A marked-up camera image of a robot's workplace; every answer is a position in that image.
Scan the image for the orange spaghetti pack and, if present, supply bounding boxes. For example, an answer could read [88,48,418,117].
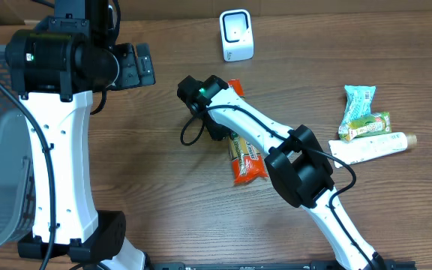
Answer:
[226,78,270,186]

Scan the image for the white shampoo tube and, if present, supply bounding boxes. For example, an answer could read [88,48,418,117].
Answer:
[328,132,418,165]

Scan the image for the teal snack packet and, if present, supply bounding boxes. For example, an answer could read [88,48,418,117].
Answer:
[340,85,377,126]

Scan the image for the green snack bar wrapper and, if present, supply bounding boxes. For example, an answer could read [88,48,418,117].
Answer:
[338,112,392,142]

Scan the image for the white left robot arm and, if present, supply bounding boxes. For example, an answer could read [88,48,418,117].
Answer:
[5,1,155,270]

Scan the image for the white barcode scanner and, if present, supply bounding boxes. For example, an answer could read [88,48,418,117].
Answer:
[219,9,254,62]

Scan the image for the dark grey plastic basket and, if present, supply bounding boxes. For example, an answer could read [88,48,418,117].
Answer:
[0,92,35,246]

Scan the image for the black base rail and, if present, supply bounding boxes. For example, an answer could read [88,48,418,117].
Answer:
[150,259,418,270]

